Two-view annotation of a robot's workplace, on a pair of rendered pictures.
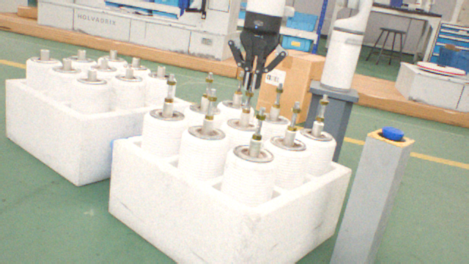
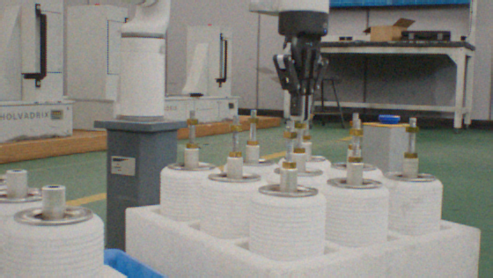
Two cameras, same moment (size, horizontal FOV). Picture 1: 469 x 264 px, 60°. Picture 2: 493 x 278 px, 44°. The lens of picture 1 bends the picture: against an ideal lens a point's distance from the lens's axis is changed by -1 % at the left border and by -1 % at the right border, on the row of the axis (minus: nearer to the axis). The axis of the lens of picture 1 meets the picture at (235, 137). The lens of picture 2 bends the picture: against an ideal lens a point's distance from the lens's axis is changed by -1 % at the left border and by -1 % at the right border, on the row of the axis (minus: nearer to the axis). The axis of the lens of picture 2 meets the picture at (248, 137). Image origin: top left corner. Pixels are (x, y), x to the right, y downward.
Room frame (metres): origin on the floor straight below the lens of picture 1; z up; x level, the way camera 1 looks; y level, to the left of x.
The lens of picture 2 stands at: (0.66, 0.89, 0.39)
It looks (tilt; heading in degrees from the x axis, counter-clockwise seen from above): 5 degrees down; 287
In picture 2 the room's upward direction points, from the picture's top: 1 degrees clockwise
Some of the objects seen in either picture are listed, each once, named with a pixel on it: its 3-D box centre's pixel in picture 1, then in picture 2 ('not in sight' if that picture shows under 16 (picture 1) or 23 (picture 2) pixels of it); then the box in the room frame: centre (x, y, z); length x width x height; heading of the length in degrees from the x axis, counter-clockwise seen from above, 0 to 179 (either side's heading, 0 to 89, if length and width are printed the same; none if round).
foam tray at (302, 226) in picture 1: (231, 191); (294, 274); (0.86, -0.01, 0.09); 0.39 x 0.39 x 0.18; 54
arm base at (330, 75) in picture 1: (341, 61); (143, 79); (1.26, -0.28, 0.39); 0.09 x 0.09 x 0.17; 80
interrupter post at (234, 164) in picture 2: (205, 104); (234, 169); (0.93, 0.08, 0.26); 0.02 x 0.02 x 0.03
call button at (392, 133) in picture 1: (392, 134); (389, 120); (0.74, -0.29, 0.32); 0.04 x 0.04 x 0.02
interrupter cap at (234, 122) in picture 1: (243, 125); (298, 171); (0.86, -0.01, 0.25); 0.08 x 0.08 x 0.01
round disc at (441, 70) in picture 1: (440, 69); not in sight; (2.81, -1.28, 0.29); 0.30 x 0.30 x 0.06
